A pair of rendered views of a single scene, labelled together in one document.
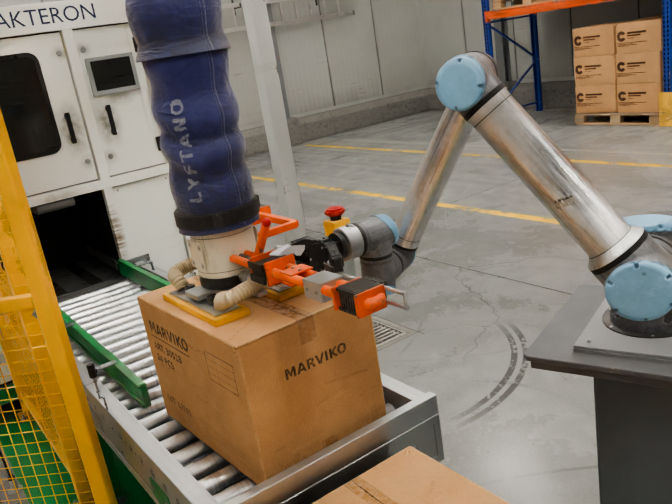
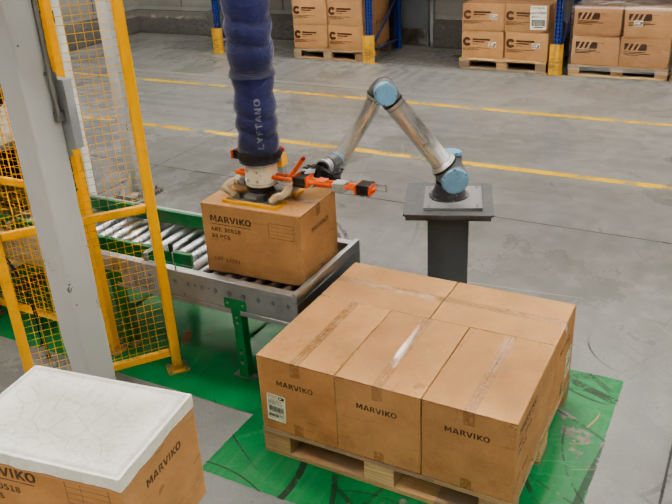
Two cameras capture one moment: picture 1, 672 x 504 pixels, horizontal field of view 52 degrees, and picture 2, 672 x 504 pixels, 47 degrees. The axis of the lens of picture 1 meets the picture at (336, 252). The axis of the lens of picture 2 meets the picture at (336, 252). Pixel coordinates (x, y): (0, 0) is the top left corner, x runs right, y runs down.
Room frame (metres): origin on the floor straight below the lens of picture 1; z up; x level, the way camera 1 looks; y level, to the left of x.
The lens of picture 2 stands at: (-1.73, 1.75, 2.45)
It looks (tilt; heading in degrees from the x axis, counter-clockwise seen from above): 26 degrees down; 332
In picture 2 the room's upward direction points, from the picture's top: 3 degrees counter-clockwise
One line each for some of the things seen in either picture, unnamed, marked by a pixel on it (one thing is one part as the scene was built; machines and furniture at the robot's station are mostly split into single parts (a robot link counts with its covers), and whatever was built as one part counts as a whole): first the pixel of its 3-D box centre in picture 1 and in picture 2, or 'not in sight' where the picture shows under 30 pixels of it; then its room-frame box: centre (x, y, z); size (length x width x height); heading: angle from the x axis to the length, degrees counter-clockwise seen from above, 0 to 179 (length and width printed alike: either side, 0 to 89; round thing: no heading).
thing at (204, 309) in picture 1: (202, 298); (253, 199); (1.76, 0.38, 0.97); 0.34 x 0.10 x 0.05; 34
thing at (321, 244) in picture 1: (318, 251); (315, 171); (1.68, 0.04, 1.07); 0.12 x 0.09 x 0.08; 123
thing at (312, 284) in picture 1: (323, 286); (340, 186); (1.42, 0.04, 1.07); 0.07 x 0.07 x 0.04; 34
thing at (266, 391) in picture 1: (258, 357); (271, 229); (1.81, 0.27, 0.75); 0.60 x 0.40 x 0.40; 35
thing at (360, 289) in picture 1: (358, 297); (364, 188); (1.31, -0.03, 1.08); 0.08 x 0.07 x 0.05; 34
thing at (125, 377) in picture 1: (67, 336); (80, 240); (2.65, 1.14, 0.60); 1.60 x 0.10 x 0.09; 33
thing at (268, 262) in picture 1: (272, 267); (302, 179); (1.60, 0.16, 1.08); 0.10 x 0.08 x 0.06; 124
